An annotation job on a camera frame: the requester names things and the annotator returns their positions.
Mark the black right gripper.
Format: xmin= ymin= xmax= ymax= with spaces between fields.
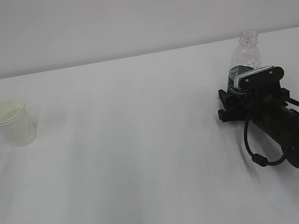
xmin=217 ymin=88 xmax=290 ymax=122

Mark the clear water bottle green label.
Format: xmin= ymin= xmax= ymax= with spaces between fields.
xmin=227 ymin=30 xmax=262 ymax=98

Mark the white paper cup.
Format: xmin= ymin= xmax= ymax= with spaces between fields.
xmin=0 ymin=98 xmax=37 ymax=147

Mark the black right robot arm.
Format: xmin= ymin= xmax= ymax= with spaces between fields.
xmin=218 ymin=83 xmax=299 ymax=168

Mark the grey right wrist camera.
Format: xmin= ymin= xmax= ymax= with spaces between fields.
xmin=229 ymin=65 xmax=284 ymax=95

